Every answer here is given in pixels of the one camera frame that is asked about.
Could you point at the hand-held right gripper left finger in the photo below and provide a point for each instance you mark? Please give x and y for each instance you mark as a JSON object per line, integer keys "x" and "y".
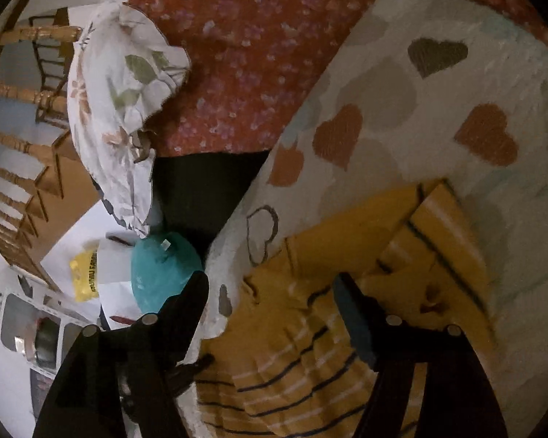
{"x": 192, "y": 301}

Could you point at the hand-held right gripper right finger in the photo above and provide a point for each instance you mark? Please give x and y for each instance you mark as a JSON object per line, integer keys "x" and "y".
{"x": 356, "y": 324}

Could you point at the yellow striped small garment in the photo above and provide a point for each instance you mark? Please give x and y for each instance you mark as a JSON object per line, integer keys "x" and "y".
{"x": 301, "y": 328}

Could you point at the teal round cushion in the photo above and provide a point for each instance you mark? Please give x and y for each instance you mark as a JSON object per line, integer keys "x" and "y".
{"x": 162, "y": 267}

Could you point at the white paper sheet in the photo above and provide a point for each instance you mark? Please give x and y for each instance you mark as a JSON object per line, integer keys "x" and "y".
{"x": 114, "y": 262}

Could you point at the yellow plastic bag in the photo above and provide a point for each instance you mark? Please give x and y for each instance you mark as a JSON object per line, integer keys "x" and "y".
{"x": 86, "y": 273}

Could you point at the heart print blanket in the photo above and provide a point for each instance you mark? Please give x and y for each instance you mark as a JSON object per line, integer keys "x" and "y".
{"x": 438, "y": 146}

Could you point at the white leaf print pillow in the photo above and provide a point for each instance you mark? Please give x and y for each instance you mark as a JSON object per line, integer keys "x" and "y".
{"x": 114, "y": 114}

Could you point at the wooden stair railing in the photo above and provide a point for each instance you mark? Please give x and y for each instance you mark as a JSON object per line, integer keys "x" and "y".
{"x": 18, "y": 155}

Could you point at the red floral bed sheet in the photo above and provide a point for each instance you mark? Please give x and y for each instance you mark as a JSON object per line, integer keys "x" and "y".
{"x": 255, "y": 54}

